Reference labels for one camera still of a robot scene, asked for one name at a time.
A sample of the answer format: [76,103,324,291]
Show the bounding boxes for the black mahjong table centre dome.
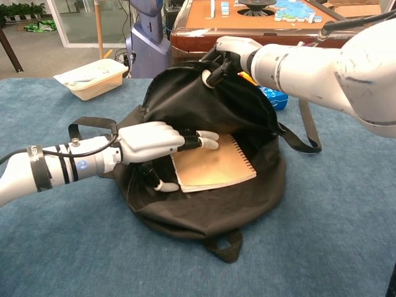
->
[236,0,276,17]

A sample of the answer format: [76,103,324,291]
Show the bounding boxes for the green cloth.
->
[23,19,58,32]

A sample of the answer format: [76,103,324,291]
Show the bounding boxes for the brown mahjong table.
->
[170,0,383,67]

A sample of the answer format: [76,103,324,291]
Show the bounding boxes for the white glass door frame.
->
[46,0,132,49]

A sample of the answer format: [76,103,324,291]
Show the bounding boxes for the white paper sheets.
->
[53,59,127,87]

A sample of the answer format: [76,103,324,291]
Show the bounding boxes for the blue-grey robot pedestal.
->
[125,0,173,79]

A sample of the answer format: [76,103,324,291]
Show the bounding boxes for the tan spiral notebook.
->
[171,133,257,194]

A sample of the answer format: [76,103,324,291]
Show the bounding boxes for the cream plastic tray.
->
[53,58,129,101]

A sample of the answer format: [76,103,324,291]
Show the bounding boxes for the black fabric backpack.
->
[67,60,322,264]

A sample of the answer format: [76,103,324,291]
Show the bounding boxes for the yellow toy with pencil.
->
[237,71,259,87]

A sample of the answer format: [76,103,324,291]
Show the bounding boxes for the black cable bundle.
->
[113,48,137,68]

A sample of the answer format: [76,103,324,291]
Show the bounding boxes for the cardboard box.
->
[327,0,383,19]

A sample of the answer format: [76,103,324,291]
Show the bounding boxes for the green potted plants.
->
[0,2,47,20]

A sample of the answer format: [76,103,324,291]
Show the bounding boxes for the blue Oreo cookie box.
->
[258,85,289,111]

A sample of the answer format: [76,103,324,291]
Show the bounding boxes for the blue mahjong tile pile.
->
[273,0,322,24]

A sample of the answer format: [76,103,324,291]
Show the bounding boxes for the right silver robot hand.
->
[199,35,264,90]

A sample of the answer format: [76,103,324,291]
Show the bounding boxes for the blue felt table mat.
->
[0,77,396,297]

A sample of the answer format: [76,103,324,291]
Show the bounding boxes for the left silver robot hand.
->
[117,121,220,193]

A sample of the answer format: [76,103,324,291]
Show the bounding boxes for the wooden pole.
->
[94,0,105,59]

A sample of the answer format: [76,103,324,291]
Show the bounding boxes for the dark wooden table leg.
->
[0,26,24,74]

